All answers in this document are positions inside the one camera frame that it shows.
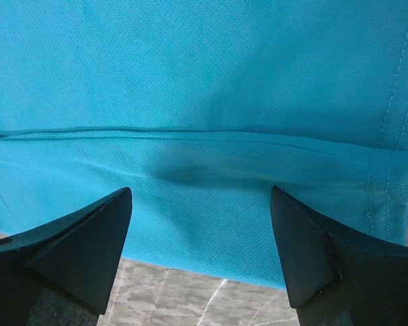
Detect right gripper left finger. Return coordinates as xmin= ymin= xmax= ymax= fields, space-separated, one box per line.
xmin=0 ymin=187 xmax=132 ymax=325

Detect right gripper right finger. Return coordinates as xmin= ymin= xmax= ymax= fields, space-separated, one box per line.
xmin=270 ymin=187 xmax=408 ymax=325

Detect teal t shirt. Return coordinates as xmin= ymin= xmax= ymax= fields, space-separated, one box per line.
xmin=0 ymin=1 xmax=408 ymax=287

